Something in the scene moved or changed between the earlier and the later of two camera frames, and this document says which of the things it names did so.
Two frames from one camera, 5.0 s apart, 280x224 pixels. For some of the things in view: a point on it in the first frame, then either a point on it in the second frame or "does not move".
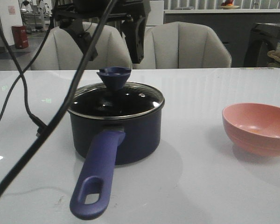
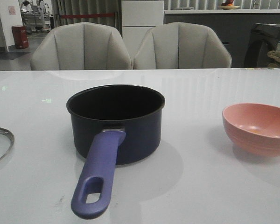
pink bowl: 261,129 does not move
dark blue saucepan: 104,143 does not move
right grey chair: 183,45 does not move
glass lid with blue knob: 115,98 → 2,140
